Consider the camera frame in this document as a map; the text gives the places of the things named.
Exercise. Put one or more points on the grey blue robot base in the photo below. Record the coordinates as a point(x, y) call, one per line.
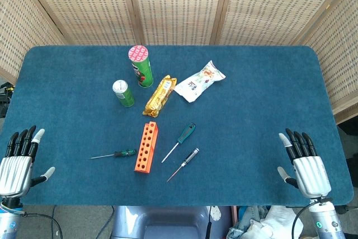
point(167, 222)

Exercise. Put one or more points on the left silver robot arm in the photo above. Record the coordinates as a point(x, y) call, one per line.
point(8, 225)

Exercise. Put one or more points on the pile of white denim cloth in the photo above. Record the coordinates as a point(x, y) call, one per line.
point(279, 222)

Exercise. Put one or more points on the silver black precision screwdriver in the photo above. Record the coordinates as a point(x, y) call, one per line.
point(191, 155)

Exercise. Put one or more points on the blue felt table mat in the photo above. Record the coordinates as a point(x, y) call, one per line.
point(251, 138)

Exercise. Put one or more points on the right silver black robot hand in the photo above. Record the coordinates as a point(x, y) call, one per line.
point(311, 174)

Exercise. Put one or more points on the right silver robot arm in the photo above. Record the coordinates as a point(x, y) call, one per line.
point(325, 222)

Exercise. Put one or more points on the woven wooden folding screen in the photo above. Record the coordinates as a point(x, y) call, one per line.
point(179, 4)

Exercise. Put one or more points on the white perforated plate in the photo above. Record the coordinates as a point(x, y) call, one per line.
point(215, 213)

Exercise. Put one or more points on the dark background equipment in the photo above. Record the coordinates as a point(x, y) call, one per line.
point(5, 99)

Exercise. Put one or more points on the orange tool holder rack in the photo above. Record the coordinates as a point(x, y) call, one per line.
point(145, 149)

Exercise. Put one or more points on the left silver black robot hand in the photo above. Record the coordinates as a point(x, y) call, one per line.
point(15, 172)

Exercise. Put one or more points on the small green black screwdriver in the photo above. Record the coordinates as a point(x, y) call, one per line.
point(126, 153)

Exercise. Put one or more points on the gold snack package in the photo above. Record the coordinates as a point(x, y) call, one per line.
point(159, 96)

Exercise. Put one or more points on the green chips tube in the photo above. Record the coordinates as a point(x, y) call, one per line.
point(142, 71)

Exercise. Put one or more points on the white snack bag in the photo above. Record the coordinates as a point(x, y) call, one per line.
point(195, 83)

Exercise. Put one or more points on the green drink can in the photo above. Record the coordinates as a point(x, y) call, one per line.
point(126, 96)

